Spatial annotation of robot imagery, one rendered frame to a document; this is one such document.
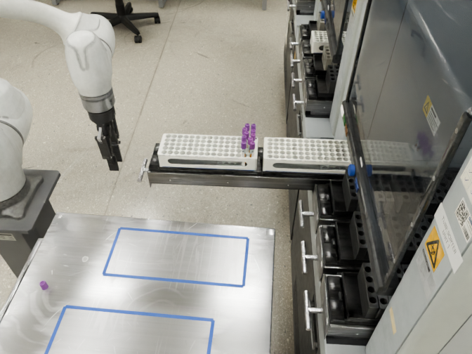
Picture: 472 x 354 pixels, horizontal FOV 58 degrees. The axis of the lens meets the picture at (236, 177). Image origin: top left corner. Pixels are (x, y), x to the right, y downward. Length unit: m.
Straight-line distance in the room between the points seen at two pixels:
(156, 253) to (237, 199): 1.23
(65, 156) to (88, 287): 1.70
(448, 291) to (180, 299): 0.59
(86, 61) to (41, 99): 2.13
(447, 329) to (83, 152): 2.29
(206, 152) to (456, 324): 0.81
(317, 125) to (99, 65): 0.81
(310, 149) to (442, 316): 0.71
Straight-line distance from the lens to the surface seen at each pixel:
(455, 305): 0.71
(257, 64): 3.36
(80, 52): 1.15
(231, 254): 1.08
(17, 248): 1.60
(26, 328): 1.09
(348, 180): 1.20
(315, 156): 1.27
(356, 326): 1.04
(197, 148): 1.29
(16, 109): 1.51
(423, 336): 0.79
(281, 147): 1.29
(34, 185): 1.52
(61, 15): 1.30
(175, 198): 2.31
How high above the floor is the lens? 1.72
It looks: 46 degrees down
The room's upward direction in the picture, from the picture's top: straight up
